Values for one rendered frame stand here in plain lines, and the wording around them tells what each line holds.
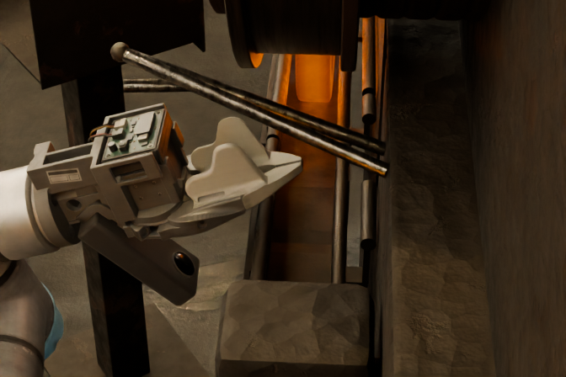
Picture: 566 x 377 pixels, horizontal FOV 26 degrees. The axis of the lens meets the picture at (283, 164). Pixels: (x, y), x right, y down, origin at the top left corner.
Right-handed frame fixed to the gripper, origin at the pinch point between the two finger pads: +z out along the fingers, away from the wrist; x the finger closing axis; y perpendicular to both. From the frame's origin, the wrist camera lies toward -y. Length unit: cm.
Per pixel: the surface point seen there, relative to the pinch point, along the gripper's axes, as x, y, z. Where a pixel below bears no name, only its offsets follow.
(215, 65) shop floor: 132, -64, -44
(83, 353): 50, -60, -55
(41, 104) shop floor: 116, -55, -75
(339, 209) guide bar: 1.2, -5.5, 2.5
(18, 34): 44, -4, -37
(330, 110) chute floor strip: 24.0, -10.7, -0.5
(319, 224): 4.5, -9.2, -0.5
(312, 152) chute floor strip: 15.7, -9.5, -1.7
